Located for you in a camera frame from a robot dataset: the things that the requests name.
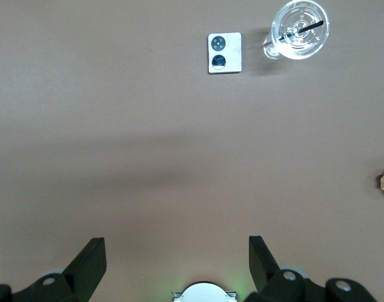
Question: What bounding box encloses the lilac flip phone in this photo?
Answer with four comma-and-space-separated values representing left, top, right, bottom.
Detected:
206, 31, 243, 76

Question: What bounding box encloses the brown table cover sheet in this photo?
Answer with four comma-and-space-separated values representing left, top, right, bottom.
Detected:
0, 0, 384, 302

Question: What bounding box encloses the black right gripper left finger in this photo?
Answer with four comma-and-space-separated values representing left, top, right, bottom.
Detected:
0, 237, 107, 302

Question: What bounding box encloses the clear plastic cup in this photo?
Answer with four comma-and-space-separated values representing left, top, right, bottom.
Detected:
263, 0, 331, 61

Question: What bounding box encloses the black drinking straw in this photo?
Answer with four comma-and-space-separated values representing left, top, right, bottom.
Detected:
278, 20, 324, 41

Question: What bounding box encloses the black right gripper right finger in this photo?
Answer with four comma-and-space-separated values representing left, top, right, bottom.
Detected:
242, 235, 378, 302

